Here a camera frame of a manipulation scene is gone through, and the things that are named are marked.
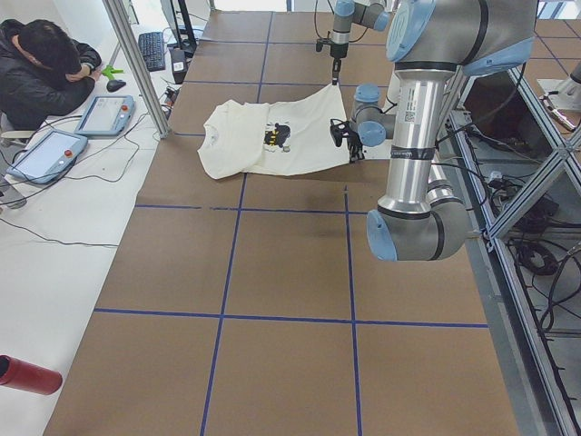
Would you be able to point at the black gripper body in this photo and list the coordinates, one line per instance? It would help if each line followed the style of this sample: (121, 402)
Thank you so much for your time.
(338, 50)
(352, 142)

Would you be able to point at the cream long-sleeve cat shirt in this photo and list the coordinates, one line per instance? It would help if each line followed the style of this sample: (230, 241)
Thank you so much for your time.
(284, 138)

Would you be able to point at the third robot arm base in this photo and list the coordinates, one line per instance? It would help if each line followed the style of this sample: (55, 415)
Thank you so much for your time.
(562, 96)

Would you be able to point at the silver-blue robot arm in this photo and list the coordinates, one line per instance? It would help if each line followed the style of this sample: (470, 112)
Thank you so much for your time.
(419, 218)
(346, 14)

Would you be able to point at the black power adapter brick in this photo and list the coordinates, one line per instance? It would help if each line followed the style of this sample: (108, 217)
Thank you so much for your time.
(179, 65)

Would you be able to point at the black computer keyboard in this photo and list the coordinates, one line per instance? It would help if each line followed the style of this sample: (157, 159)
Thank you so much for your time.
(152, 48)

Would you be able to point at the black computer mouse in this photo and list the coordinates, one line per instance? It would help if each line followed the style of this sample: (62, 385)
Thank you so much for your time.
(115, 85)

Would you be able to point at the upper blue teach pendant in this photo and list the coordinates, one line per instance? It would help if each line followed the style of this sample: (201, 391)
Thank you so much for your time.
(106, 116)

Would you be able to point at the blue teach pendant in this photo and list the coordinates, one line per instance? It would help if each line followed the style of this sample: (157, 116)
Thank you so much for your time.
(49, 158)
(106, 116)

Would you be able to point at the seated person in black jacket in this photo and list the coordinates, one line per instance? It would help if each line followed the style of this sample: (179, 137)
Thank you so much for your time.
(44, 72)

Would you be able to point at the lower blue teach pendant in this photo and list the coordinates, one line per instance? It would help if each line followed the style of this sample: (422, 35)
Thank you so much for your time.
(49, 158)

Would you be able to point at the red cylindrical bottle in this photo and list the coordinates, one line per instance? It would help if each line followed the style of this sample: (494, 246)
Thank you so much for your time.
(25, 376)

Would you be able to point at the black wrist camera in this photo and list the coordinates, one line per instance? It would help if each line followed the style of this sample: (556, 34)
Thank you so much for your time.
(320, 43)
(339, 131)

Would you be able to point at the white central mounting post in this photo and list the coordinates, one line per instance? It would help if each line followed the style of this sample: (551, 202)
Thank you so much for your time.
(410, 124)

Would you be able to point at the aluminium lattice frame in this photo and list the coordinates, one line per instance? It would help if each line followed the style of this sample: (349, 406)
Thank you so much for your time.
(519, 170)

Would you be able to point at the aluminium frame post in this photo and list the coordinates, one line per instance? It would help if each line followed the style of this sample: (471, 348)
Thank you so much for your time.
(124, 32)

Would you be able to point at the green-handled stick tool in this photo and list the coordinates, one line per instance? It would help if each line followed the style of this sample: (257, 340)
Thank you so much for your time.
(109, 72)

